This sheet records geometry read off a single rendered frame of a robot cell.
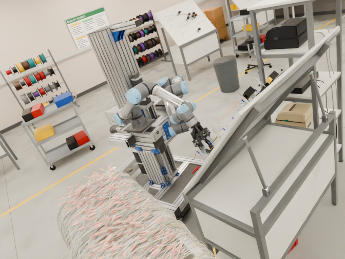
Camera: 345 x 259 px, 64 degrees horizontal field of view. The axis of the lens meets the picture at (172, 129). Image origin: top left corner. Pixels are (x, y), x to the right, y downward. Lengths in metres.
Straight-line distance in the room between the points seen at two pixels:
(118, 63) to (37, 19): 6.24
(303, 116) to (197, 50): 4.55
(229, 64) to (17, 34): 5.67
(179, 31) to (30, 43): 4.09
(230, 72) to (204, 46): 1.80
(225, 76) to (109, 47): 3.26
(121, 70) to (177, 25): 4.51
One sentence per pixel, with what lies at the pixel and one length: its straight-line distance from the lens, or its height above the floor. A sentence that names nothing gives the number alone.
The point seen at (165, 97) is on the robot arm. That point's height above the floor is 1.50.
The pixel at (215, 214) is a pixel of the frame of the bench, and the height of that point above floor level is 0.80.
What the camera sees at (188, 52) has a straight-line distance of 6.81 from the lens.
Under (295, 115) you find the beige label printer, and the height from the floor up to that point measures 0.82.
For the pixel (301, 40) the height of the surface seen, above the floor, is 1.51.
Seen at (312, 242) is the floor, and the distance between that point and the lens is 2.81.
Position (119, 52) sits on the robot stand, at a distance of 2.69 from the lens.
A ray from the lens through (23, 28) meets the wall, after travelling 8.69.
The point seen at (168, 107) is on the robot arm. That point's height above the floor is 1.33.
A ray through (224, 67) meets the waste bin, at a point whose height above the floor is 0.55.
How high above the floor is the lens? 2.23
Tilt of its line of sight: 27 degrees down
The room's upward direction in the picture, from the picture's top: 19 degrees counter-clockwise
